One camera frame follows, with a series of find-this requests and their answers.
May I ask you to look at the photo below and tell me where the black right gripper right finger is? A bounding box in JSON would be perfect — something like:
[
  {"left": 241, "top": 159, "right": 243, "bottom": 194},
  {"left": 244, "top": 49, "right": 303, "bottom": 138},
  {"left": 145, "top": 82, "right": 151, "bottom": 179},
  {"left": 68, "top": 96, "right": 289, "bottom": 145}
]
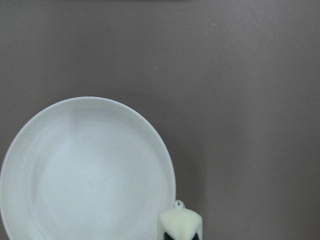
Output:
[{"left": 192, "top": 232, "right": 200, "bottom": 240}]

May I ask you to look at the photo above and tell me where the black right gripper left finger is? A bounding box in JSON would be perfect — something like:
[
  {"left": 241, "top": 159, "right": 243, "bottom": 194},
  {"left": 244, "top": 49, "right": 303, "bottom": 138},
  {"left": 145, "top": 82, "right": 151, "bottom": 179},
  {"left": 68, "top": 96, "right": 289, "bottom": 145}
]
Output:
[{"left": 163, "top": 232, "right": 175, "bottom": 240}]

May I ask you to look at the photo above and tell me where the white bun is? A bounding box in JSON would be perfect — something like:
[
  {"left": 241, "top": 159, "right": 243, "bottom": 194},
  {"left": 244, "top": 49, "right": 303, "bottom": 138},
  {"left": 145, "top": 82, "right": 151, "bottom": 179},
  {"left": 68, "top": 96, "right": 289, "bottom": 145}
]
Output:
[{"left": 157, "top": 200, "right": 203, "bottom": 240}]

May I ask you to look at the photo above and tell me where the cream round plate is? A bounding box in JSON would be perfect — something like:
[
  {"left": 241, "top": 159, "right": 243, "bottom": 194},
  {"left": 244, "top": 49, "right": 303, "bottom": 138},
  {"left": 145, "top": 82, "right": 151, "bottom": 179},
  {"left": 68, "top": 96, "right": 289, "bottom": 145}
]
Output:
[{"left": 0, "top": 97, "right": 176, "bottom": 240}]

